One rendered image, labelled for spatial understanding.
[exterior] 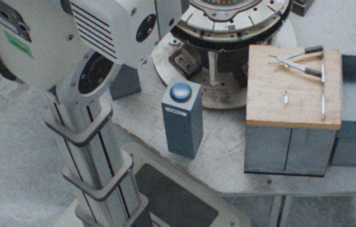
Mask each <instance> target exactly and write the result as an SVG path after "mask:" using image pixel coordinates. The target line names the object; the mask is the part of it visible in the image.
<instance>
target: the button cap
mask: <svg viewBox="0 0 356 227"><path fill-rule="evenodd" d="M189 95H190V90H189V87H188V86H187V85H185V84H183V83H179V84H176V85H175V86H174V87H173V88H172V97H173V98H174V99H175V100H177V101H184V100H186V99H188V97H189Z"/></svg>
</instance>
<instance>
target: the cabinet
mask: <svg viewBox="0 0 356 227"><path fill-rule="evenodd" d="M336 134H337V130H336V129H310V128H296V127H282V126H256V125H246V134H245V163H244V173H248V174H261V175H285V176H297V177H321V178H324V172H325V169H326V166H327V163H328V159H329V156H330V153H331V150H332V146H333V144H334V140H335V137H336Z"/></svg>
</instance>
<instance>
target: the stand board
mask: <svg viewBox="0 0 356 227"><path fill-rule="evenodd" d="M305 48H307V47H279V46H263V45H250V51H249V66H248V95H247V109H246V125H256V126H282V127H296V128H310V129H336V130H340V127H341V125H342V118H341V84H340V51H339V49H327V48H324V121H321V78H319V77H315V76H313V75H307V74H305V73H304V72H302V71H300V70H297V69H296V68H293V67H291V66H289V65H288V70H287V71H285V63H283V62H281V63H269V64H268V62H270V61H277V59H276V58H273V57H269V56H268V55H276V56H281V57H284V56H286V55H290V54H292V53H295V52H298V51H301V50H304V49H305ZM288 61H289V62H292V63H295V64H300V66H302V67H308V68H312V69H315V70H320V71H321V52H316V53H312V54H308V55H305V54H304V55H300V56H298V57H294V58H291V59H289V60H288ZM285 91H288V97H287V107H284V95H285Z"/></svg>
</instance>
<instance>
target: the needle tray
mask: <svg viewBox="0 0 356 227"><path fill-rule="evenodd" d="M108 89H109V91H110V94H111V98H112V100H113V101H116V100H118V99H121V98H125V97H126V96H131V95H133V94H136V93H140V92H141V84H140V80H139V73H138V69H137V68H133V67H130V66H128V65H127V64H125V63H124V64H122V66H121V69H120V70H119V72H118V75H117V76H116V78H115V80H114V81H113V83H112V84H111V85H110V87H109V88H108Z"/></svg>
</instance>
